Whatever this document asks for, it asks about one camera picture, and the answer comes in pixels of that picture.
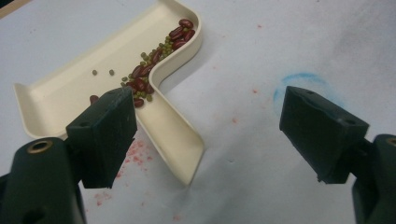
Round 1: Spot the pile of red green beans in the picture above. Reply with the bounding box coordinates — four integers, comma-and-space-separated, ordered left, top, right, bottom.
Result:
89, 18, 196, 109

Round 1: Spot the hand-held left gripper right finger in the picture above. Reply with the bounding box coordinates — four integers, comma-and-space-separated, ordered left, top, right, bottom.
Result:
278, 85, 371, 185

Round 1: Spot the cream plastic dustpan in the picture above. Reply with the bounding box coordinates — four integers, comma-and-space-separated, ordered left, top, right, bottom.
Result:
12, 0, 205, 187

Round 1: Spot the white table cover sheet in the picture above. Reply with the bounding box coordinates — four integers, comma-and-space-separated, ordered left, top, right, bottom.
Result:
0, 0, 396, 224

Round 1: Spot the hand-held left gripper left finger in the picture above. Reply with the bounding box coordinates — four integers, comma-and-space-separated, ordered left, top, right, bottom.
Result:
65, 86, 138, 189

